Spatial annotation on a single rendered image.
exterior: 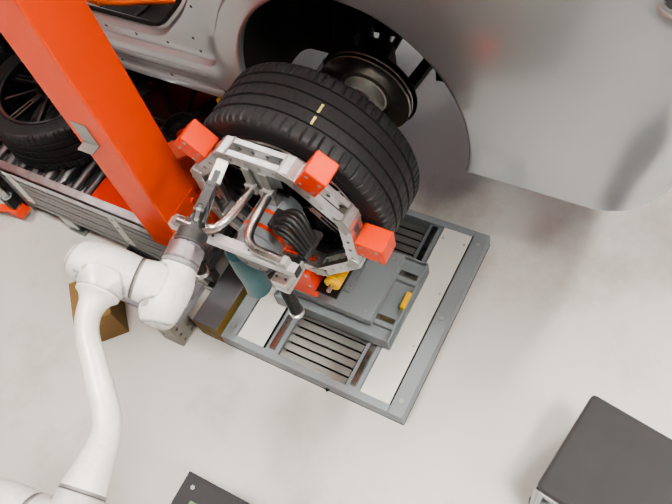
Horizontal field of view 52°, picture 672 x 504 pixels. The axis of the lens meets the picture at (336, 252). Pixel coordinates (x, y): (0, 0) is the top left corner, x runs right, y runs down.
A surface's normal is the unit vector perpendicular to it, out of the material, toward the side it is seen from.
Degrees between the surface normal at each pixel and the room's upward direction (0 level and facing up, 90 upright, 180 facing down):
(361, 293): 0
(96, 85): 90
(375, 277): 0
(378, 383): 0
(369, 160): 53
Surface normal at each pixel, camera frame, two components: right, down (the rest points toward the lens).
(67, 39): 0.87, 0.33
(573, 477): -0.17, -0.51
